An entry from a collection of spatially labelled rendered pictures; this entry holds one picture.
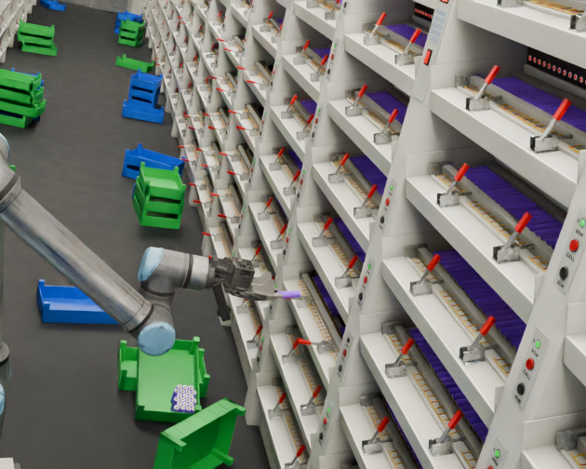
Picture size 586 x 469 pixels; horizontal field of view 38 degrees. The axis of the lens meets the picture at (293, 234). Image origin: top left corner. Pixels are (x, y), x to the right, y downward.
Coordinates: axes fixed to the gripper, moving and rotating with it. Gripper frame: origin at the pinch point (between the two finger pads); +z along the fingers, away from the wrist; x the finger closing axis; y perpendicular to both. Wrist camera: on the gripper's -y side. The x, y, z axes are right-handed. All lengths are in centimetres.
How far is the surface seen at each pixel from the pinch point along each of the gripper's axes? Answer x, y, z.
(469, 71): -35, 73, 14
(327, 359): -14.0, -9.0, 14.2
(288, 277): 34.8, -8.7, 12.8
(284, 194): 60, 10, 11
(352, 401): -35.2, -7.9, 14.8
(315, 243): 16.2, 11.0, 11.4
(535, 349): -100, 43, 9
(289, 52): 105, 49, 10
